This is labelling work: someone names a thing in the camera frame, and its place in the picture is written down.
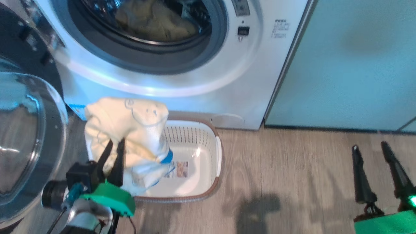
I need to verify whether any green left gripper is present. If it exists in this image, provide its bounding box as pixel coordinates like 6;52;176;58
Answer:
80;138;136;218

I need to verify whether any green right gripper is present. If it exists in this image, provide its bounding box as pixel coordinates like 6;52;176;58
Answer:
352;141;416;234

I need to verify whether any cream garment with line print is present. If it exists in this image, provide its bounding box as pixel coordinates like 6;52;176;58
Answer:
84;97;175;196

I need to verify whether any black round glass washer door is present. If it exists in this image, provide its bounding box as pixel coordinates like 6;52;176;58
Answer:
0;0;69;228

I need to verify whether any plain cream garment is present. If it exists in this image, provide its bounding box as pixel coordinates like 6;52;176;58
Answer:
115;0;200;43

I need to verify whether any white front-load washing machine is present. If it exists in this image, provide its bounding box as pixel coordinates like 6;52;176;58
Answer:
32;0;310;131

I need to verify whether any basket bottom sticker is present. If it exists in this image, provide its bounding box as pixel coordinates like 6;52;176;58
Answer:
165;162;189;179

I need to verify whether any white brown-rimmed laundry basket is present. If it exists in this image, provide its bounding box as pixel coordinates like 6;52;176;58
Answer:
130;117;223;204

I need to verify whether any pale green cabinet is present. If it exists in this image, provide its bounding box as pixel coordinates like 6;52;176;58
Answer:
265;0;416;132

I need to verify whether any blue camera plug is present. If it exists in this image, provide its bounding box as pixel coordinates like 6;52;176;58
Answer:
62;183;87;210

